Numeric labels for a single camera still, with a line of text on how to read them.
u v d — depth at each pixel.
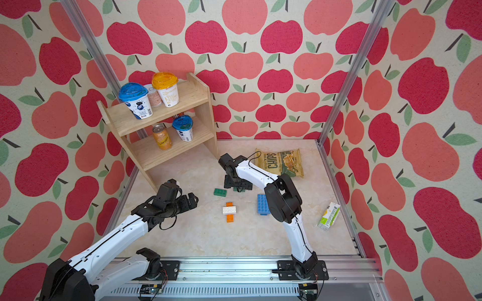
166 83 0.68
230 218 0.88
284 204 0.55
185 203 0.74
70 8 0.69
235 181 0.82
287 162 1.01
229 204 0.93
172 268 0.75
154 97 0.72
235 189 0.84
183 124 0.85
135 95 0.65
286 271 0.73
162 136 0.81
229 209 0.88
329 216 0.84
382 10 0.69
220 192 0.96
